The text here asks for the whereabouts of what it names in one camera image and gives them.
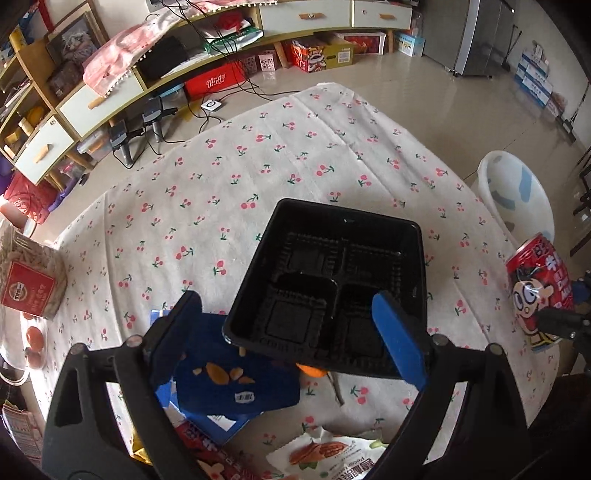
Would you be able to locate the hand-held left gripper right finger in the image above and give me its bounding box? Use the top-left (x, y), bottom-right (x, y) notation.
top-left (372, 290), bottom-right (535, 480)

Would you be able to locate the white plastic bin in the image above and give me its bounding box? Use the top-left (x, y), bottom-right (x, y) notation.
top-left (475, 150), bottom-right (556, 250)

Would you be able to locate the grey handheld device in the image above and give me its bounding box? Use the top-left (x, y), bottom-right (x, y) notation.
top-left (108, 119), bottom-right (141, 168)
top-left (141, 99), bottom-right (178, 143)

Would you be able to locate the red cardboard box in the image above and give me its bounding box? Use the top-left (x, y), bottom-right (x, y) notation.
top-left (184, 61), bottom-right (249, 101)

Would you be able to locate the red bag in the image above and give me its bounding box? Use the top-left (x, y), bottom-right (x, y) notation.
top-left (4, 172), bottom-right (59, 225)

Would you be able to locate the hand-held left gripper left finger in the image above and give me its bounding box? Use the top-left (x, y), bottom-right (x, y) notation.
top-left (44, 290), bottom-right (204, 480)

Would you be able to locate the stack of white blue cartons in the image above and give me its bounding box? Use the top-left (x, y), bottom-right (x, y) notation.
top-left (514, 41), bottom-right (570, 120)

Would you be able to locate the printed paper carton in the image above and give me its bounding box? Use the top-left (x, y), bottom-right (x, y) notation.
top-left (1, 401), bottom-right (44, 468)

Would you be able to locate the silver refrigerator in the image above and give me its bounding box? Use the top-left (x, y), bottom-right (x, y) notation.
top-left (422, 0), bottom-right (525, 77)

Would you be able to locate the red cartoon drink can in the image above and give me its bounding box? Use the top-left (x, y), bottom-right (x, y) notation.
top-left (505, 232), bottom-right (575, 352)

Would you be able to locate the clear jar with red label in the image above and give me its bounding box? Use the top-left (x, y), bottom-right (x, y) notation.
top-left (0, 228), bottom-right (69, 320)

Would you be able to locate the white nut snack wrapper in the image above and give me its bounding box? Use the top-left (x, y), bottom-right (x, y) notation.
top-left (267, 427), bottom-right (393, 480)

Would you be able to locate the blue and white box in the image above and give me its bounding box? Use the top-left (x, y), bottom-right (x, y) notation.
top-left (150, 308), bottom-right (259, 444)

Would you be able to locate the colourful snack carton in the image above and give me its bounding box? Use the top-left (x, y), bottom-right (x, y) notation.
top-left (289, 36), bottom-right (357, 75)

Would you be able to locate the wooden shelf cabinet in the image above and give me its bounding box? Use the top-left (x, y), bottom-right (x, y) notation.
top-left (0, 0), bottom-right (414, 185)

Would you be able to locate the pink cloth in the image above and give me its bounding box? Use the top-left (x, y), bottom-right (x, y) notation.
top-left (82, 0), bottom-right (278, 96)

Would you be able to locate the green white bag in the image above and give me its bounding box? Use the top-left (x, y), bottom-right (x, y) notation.
top-left (202, 24), bottom-right (265, 55)

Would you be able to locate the small blue white box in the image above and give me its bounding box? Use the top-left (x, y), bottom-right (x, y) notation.
top-left (394, 30), bottom-right (426, 58)

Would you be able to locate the red snack wrapper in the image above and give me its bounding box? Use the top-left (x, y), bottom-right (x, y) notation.
top-left (178, 420), bottom-right (259, 480)

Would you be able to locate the black tripod stand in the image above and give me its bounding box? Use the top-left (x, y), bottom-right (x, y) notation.
top-left (558, 83), bottom-right (591, 141)

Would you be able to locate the framed picture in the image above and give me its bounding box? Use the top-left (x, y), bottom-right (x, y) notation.
top-left (45, 10), bottom-right (110, 65)

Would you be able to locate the black plastic food tray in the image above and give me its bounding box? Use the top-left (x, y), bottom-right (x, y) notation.
top-left (222, 198), bottom-right (428, 380)

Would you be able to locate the flat red gift box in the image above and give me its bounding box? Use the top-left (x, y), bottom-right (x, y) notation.
top-left (339, 30), bottom-right (389, 56)

